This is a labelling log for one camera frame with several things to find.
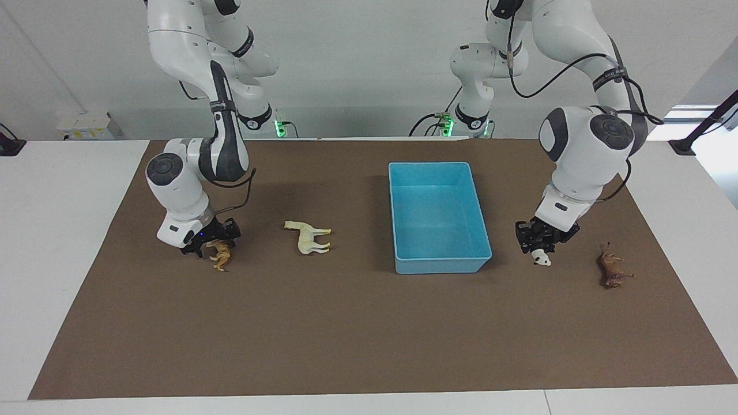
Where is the black camera stand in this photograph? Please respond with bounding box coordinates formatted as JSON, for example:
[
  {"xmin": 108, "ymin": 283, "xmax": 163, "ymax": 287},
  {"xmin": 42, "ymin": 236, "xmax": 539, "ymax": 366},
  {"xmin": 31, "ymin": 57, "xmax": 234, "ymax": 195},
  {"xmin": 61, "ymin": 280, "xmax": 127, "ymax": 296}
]
[{"xmin": 668, "ymin": 89, "xmax": 738, "ymax": 157}]

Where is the brown table mat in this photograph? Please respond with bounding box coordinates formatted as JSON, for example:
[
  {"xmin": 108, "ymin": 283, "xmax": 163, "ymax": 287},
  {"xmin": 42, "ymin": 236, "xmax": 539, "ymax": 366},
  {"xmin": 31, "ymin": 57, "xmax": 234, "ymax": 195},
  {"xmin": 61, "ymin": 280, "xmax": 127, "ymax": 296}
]
[{"xmin": 28, "ymin": 138, "xmax": 738, "ymax": 401}]

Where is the orange striped tiger toy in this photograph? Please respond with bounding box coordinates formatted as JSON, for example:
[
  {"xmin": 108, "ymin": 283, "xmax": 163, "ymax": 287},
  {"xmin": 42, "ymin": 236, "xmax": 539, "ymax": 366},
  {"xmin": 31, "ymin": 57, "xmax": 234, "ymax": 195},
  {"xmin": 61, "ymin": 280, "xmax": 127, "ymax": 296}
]
[{"xmin": 206, "ymin": 239, "xmax": 234, "ymax": 272}]

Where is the cream white horse toy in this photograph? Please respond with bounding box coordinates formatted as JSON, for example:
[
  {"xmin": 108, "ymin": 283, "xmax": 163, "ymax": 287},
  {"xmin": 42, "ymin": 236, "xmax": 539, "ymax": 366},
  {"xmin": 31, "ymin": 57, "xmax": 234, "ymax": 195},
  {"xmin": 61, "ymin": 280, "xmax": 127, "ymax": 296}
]
[{"xmin": 283, "ymin": 220, "xmax": 333, "ymax": 255}]

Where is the light blue storage box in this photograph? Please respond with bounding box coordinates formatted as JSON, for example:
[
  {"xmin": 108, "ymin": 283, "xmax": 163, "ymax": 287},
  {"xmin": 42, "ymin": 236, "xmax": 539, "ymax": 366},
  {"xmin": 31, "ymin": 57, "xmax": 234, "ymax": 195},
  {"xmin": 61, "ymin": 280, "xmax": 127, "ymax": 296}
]
[{"xmin": 388, "ymin": 161, "xmax": 494, "ymax": 275}]

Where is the black base cable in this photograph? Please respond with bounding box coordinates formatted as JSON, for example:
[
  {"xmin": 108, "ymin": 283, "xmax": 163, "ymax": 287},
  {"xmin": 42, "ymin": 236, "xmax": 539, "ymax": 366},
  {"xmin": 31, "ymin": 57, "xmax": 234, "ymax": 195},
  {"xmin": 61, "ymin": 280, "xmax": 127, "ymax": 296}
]
[{"xmin": 409, "ymin": 86, "xmax": 463, "ymax": 138}]

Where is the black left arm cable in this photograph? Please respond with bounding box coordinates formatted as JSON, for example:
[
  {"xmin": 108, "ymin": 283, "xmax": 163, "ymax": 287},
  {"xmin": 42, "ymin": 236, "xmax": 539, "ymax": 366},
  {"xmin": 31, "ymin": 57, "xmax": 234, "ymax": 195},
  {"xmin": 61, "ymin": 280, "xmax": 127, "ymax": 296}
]
[{"xmin": 485, "ymin": 0, "xmax": 665, "ymax": 203}]

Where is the brown lion toy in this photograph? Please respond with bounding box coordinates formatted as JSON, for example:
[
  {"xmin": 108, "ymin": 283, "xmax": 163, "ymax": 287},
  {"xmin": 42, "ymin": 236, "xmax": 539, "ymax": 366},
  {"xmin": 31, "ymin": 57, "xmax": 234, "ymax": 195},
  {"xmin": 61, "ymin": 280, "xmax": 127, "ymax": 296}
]
[{"xmin": 597, "ymin": 242, "xmax": 635, "ymax": 289}]

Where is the white wall socket box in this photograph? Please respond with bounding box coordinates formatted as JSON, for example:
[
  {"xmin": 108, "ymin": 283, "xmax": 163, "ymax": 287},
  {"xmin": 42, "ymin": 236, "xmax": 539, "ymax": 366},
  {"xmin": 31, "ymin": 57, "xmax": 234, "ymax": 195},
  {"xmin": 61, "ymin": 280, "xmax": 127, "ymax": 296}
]
[{"xmin": 56, "ymin": 112, "xmax": 114, "ymax": 141}]

